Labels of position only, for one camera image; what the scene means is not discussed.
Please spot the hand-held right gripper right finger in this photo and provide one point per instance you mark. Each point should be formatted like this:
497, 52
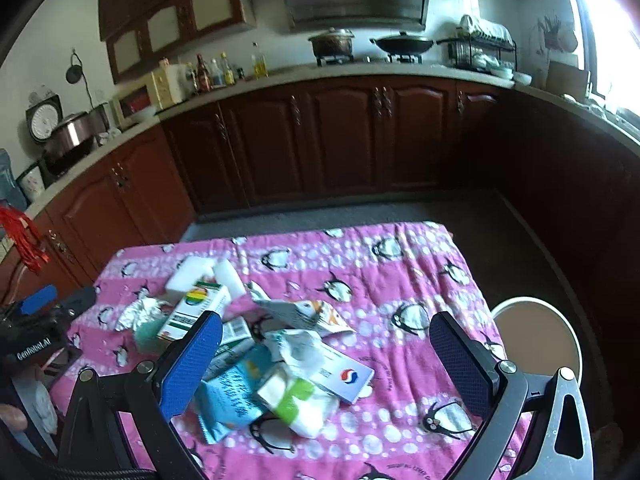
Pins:
460, 365

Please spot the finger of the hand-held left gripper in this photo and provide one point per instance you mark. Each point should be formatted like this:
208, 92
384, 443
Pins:
77, 300
40, 297

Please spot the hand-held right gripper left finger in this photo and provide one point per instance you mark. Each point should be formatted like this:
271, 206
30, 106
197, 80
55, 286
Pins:
192, 360

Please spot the green white milk carton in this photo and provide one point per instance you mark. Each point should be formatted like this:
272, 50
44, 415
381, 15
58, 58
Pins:
232, 337

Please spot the rainbow logo medicine box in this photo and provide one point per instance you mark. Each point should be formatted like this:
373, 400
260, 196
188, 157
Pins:
195, 310

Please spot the teal plastic container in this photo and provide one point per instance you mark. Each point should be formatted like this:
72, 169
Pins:
147, 337

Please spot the light blue snack packet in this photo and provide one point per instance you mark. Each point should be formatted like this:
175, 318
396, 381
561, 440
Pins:
230, 400

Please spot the foil wrapper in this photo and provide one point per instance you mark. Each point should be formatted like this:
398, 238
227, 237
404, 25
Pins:
137, 312

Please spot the white plastic bin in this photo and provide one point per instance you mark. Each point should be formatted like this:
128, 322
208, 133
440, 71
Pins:
535, 330

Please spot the large white foam block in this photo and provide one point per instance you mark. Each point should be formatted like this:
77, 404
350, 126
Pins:
187, 275

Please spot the small white foam block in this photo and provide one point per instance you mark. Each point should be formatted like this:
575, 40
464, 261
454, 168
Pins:
229, 277

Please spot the white plastic bag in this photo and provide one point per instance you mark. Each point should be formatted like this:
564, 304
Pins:
300, 350

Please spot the green white tissue pack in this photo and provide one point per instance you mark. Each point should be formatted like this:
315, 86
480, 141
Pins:
295, 400

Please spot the white box red blue logo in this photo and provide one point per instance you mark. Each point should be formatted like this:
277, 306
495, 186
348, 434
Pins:
345, 375

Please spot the orange printed wrapper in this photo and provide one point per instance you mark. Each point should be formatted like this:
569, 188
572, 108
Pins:
300, 312

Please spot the red tassel ornament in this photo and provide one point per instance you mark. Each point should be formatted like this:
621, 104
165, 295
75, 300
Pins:
22, 240

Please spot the pink penguin print blanket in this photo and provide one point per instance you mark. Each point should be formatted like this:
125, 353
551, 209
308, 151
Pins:
380, 285

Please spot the white printed mug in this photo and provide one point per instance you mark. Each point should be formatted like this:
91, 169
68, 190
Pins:
31, 182

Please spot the silver rice cooker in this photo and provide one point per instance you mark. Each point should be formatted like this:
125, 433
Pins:
75, 135

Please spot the round dial kitchen scale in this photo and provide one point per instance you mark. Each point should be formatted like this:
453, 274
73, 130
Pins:
44, 120

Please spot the cream microwave oven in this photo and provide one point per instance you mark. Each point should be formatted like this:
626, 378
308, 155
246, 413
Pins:
135, 105

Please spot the hanging black pan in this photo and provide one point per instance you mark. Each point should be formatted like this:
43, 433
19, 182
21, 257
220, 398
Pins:
74, 71

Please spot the cream box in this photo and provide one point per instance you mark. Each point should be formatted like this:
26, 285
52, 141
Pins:
167, 84

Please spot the lower wooden cabinets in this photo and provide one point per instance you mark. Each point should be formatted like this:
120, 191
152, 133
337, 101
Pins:
340, 140

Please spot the wooden cabinets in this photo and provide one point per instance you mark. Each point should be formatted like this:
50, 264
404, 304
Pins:
175, 15
340, 140

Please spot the dark sauce bottle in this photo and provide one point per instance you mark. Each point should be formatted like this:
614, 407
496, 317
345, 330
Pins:
202, 74

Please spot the clear condiment bottle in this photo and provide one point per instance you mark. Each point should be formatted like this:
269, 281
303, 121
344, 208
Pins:
216, 74

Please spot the small yellow condiment bottle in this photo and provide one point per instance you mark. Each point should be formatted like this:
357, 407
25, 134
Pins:
227, 71

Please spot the white bowl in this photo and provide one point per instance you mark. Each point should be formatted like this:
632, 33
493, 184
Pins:
522, 78

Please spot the yellow oil bottle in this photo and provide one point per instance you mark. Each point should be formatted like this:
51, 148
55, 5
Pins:
258, 62

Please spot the upper wooden cabinets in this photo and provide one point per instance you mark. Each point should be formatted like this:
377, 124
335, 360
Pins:
175, 15

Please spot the wooden cutting board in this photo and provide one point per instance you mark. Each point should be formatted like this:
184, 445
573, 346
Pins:
567, 80

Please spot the gas stove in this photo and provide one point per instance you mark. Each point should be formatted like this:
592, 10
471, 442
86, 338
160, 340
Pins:
370, 59

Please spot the black dish rack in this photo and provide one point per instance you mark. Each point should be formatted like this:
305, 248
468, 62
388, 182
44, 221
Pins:
480, 45

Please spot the black wok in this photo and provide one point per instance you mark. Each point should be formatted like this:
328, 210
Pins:
402, 44

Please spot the steel pot with lid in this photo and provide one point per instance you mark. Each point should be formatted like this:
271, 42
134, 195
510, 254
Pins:
331, 42

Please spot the bright window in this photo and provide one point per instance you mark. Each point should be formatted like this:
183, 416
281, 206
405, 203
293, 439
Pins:
610, 35

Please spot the wall utensil holder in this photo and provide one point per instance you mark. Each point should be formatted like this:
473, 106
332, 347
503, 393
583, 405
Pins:
555, 35

